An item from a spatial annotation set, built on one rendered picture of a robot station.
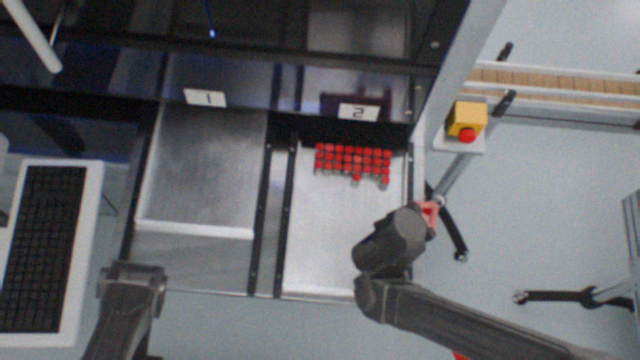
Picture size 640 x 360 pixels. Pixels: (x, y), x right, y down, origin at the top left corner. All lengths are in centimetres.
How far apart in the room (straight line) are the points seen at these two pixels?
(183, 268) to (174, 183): 20
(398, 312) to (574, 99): 90
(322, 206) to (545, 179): 139
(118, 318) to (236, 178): 69
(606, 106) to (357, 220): 68
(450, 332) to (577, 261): 175
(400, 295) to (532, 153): 182
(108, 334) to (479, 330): 43
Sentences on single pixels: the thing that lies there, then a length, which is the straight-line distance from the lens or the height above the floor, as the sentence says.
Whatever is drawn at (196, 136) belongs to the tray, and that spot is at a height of 88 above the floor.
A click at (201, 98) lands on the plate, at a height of 102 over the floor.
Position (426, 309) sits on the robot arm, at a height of 138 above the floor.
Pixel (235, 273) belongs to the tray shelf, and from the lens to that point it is 129.
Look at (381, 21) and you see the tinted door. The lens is 104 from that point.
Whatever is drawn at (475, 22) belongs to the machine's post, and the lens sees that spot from 104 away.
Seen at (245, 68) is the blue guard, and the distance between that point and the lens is 118.
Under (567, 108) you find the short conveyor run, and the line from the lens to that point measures 154.
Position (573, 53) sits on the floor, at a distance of 292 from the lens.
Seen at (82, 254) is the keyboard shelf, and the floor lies 80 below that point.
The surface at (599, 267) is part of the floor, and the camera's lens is 250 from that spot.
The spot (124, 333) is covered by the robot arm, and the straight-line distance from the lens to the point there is 72.
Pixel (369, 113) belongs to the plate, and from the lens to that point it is 128.
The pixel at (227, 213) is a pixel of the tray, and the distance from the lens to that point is 133.
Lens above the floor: 213
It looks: 67 degrees down
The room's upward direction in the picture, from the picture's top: 8 degrees clockwise
